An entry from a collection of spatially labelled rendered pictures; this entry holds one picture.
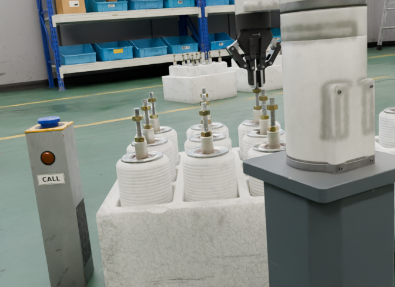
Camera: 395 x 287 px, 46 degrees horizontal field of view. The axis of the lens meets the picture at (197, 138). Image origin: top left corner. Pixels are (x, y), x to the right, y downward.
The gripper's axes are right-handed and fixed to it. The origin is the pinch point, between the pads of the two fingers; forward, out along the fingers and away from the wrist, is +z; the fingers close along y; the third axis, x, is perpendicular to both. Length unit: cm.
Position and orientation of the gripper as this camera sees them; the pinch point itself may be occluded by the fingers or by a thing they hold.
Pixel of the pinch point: (256, 79)
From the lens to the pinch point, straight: 105.6
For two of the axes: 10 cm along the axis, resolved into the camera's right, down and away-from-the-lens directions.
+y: -9.5, 1.4, -2.8
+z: 0.8, 9.7, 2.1
